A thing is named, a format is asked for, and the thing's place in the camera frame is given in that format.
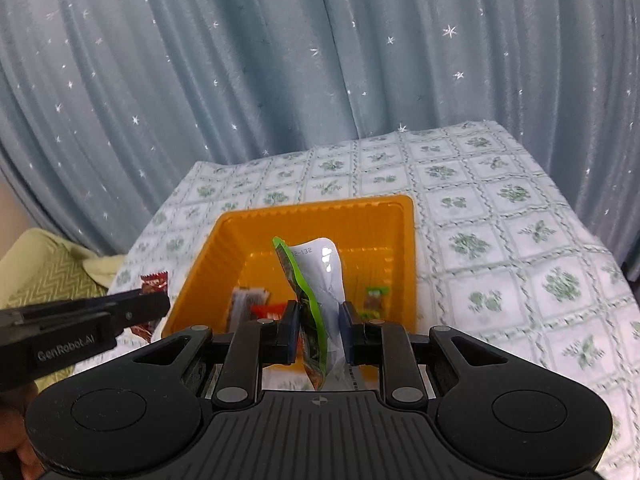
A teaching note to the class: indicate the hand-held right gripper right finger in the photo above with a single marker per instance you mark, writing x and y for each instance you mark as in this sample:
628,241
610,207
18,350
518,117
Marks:
346,334

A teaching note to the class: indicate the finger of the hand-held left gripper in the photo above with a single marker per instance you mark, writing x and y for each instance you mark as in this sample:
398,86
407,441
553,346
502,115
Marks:
137,310

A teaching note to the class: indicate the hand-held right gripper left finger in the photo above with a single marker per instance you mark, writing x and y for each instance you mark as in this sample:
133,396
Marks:
291,334

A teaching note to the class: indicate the green snack packet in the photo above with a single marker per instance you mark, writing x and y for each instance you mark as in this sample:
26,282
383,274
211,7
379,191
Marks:
311,317

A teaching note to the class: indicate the red twist-wrapped candy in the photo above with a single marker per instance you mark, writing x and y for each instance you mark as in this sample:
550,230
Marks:
152,282

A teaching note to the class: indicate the red square snack packet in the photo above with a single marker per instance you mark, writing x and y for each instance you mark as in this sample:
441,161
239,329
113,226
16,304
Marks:
267,311

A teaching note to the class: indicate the small green candy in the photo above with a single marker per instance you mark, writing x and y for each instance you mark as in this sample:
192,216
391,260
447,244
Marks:
375,300

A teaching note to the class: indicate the brown silver snack bar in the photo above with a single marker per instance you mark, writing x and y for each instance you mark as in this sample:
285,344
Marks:
245,305

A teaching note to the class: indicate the orange plastic tray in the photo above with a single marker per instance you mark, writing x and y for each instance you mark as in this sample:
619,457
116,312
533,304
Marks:
225,260

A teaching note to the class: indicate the person's left hand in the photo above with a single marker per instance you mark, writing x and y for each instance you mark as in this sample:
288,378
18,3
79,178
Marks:
15,440

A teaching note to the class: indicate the light green sofa cover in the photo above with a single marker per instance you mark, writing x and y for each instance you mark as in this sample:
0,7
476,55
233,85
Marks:
102,265

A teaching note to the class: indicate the green zigzag cushion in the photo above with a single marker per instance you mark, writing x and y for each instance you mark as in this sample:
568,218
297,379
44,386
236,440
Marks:
45,272

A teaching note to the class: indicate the floral tablecloth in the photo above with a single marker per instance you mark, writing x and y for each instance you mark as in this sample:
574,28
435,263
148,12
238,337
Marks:
500,285

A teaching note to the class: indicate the blue star-print curtain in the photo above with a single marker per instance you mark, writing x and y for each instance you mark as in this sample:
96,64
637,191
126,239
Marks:
200,60

